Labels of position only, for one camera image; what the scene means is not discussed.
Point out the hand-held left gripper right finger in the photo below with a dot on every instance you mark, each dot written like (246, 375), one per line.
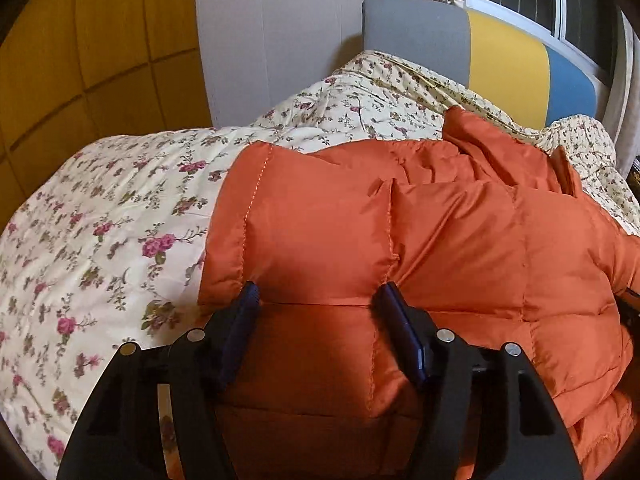
(401, 331)

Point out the floral quilt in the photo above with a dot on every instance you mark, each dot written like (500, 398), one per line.
(100, 210)

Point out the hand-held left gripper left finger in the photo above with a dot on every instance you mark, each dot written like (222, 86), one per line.
(241, 321)

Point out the grey yellow blue headboard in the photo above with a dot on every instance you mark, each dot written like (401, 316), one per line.
(505, 60)

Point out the orange puffer jacket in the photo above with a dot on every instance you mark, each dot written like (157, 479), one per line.
(450, 240)

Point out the yellow wooden wardrobe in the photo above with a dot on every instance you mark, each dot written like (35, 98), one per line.
(100, 35)

